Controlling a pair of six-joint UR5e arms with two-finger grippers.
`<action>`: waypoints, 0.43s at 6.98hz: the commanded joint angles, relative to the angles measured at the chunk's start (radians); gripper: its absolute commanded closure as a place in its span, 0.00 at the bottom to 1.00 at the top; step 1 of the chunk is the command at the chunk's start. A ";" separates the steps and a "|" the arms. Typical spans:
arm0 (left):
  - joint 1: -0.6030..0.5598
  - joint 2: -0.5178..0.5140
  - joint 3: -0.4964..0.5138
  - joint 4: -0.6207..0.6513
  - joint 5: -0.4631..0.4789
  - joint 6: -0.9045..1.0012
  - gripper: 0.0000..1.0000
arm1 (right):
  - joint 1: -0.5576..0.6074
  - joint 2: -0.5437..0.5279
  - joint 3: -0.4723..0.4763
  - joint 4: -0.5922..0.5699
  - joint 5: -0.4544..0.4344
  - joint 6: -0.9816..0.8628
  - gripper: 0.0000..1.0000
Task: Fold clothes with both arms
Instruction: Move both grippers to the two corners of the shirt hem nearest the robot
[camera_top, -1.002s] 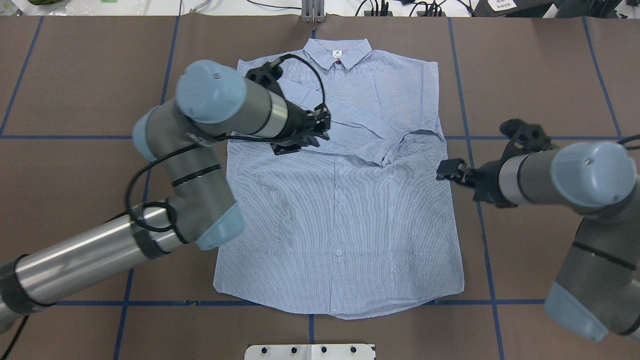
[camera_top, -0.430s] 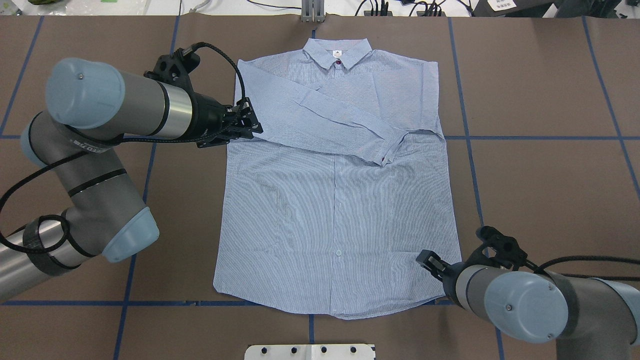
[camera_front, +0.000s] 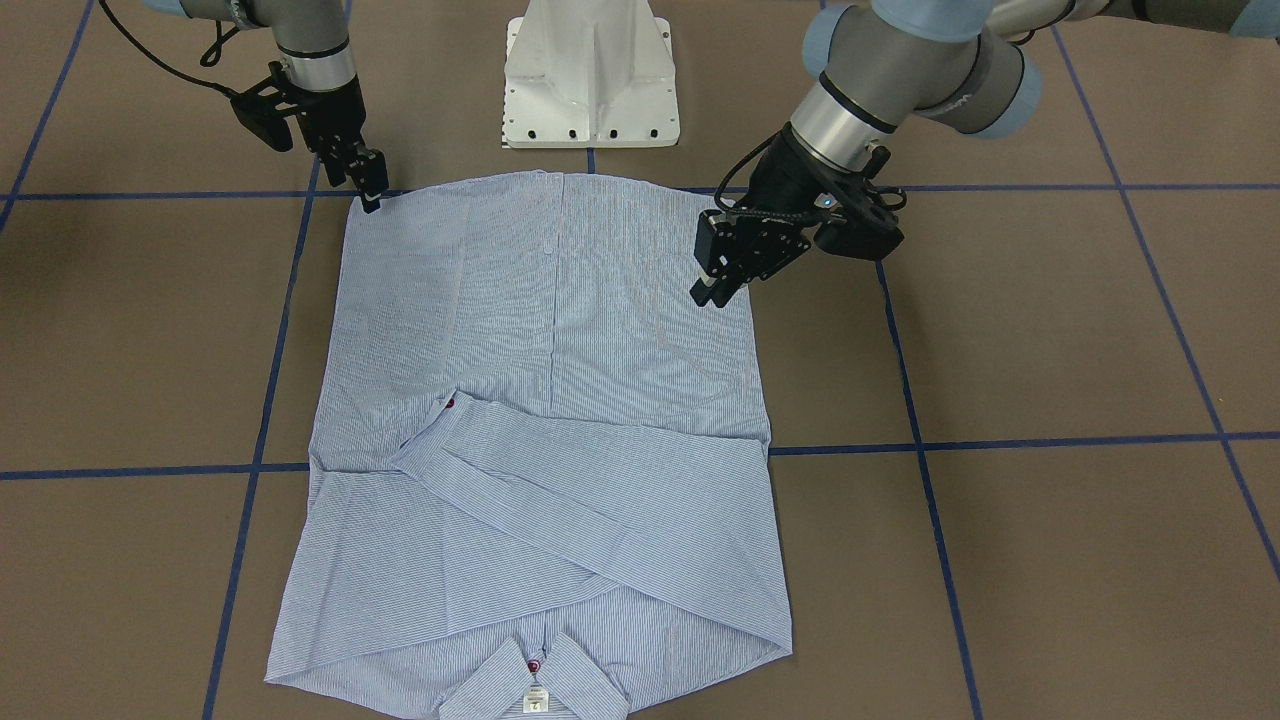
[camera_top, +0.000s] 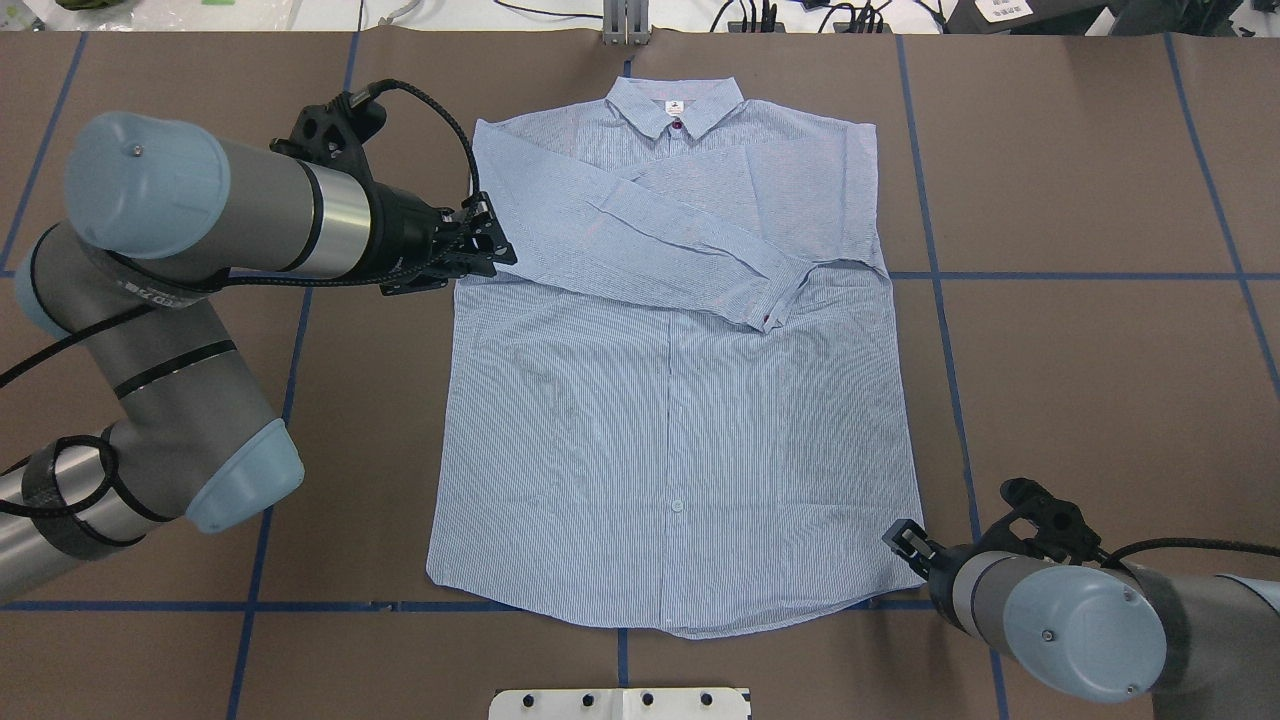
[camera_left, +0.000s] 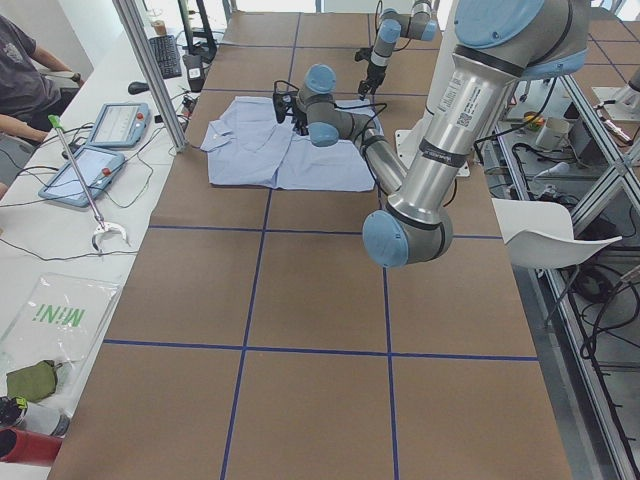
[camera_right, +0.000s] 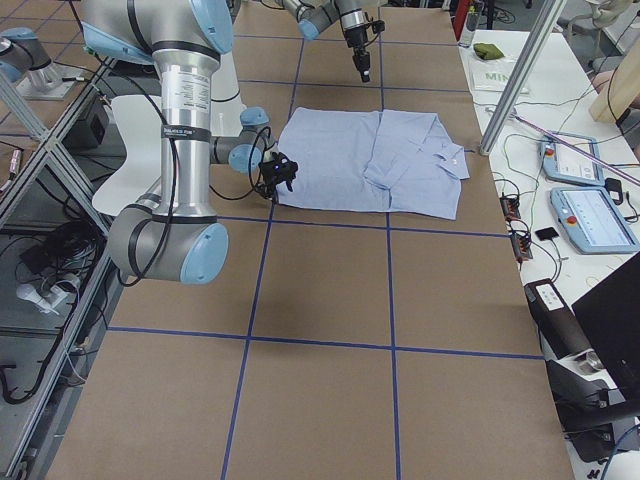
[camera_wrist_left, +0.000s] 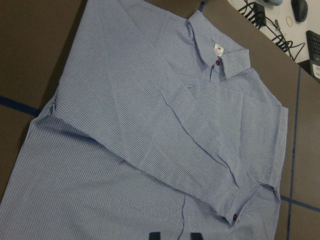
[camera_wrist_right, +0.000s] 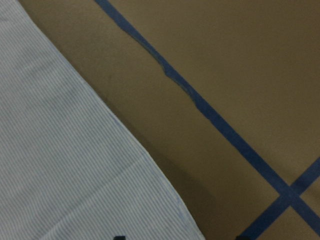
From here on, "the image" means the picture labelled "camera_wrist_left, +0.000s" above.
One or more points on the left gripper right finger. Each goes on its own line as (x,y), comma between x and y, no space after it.
(196,236)

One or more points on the black computer mouse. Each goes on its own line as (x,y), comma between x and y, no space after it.
(300,10)

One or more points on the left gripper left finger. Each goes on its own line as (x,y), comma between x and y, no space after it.
(155,236)

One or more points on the black keyboard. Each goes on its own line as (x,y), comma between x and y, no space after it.
(313,45)

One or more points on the black power adapter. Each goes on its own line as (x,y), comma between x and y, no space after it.
(256,14)

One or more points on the blue striped button shirt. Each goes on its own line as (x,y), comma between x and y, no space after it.
(158,124)

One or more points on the yellow rubber band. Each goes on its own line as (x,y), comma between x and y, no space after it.
(289,21)

